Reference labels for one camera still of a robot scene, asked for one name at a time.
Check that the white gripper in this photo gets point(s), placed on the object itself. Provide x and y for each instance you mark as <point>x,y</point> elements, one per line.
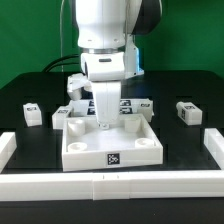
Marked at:
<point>106,97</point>

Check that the white square tabletop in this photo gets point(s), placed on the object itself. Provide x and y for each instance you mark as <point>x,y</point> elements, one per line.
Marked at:
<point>130,142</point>

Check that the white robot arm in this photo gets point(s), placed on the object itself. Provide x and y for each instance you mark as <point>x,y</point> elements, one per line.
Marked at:
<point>106,31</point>

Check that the white left fence piece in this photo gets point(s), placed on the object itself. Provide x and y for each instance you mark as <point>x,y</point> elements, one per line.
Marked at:
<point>7,147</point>

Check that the white fence piece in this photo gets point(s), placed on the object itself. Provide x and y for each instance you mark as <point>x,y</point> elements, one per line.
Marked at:
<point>214,142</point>
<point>7,147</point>

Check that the white right fence piece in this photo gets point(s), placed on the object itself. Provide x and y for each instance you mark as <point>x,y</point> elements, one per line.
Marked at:
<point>214,142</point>

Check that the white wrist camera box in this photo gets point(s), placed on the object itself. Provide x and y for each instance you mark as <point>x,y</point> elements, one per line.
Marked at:
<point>111,64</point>

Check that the white marker base plate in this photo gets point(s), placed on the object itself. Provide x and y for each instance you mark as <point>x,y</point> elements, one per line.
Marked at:
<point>86,107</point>

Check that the white front fence rail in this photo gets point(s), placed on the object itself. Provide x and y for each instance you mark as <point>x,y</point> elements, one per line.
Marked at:
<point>117,185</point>

